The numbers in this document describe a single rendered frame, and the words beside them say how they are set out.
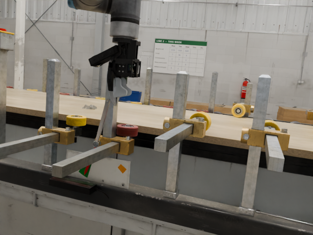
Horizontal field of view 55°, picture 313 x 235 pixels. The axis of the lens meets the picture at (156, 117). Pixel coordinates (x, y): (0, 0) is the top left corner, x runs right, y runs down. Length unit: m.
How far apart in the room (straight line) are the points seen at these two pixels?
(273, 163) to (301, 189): 0.57
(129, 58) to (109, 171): 0.41
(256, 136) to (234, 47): 7.27
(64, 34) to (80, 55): 0.80
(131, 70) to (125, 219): 0.56
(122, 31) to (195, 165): 0.60
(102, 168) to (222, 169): 0.46
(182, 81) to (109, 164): 0.39
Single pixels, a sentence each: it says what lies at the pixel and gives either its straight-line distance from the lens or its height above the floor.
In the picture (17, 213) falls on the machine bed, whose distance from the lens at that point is 1.80.
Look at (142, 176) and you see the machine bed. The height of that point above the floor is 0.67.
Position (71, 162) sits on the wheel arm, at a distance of 0.81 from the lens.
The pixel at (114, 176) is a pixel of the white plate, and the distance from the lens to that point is 1.09.
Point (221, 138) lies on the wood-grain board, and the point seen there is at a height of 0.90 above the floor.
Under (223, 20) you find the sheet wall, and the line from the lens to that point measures 8.30.
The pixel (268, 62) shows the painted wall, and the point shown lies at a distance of 8.18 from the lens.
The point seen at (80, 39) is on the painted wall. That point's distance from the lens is 9.23.
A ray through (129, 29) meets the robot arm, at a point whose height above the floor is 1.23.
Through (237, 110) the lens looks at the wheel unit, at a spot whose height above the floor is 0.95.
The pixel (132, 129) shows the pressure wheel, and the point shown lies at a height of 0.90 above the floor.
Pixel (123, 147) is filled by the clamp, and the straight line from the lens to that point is 1.05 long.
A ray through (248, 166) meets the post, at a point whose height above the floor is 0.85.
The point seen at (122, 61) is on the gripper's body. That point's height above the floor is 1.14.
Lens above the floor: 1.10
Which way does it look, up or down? 8 degrees down
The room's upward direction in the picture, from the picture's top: 5 degrees clockwise
